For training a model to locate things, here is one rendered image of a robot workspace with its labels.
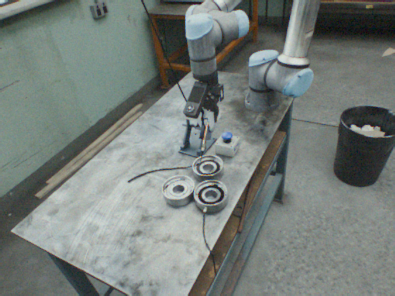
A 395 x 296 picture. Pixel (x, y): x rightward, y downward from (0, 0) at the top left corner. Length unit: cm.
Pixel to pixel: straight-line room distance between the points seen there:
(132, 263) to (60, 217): 32
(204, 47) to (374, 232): 149
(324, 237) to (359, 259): 19
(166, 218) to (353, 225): 131
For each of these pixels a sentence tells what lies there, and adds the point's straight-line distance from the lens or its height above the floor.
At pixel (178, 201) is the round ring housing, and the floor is 83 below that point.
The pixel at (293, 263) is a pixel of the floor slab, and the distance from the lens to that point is 178.
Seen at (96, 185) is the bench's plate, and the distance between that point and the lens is 112.
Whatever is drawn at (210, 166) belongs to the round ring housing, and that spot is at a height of 82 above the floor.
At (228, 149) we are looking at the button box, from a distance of 108.
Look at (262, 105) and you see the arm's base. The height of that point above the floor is 83.
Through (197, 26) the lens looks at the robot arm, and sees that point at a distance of 85.
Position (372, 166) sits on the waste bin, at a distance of 209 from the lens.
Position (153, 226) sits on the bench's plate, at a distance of 93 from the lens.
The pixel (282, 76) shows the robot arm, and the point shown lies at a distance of 118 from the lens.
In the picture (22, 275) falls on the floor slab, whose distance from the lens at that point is 211.
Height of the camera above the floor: 152
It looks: 40 degrees down
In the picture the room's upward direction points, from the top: 8 degrees counter-clockwise
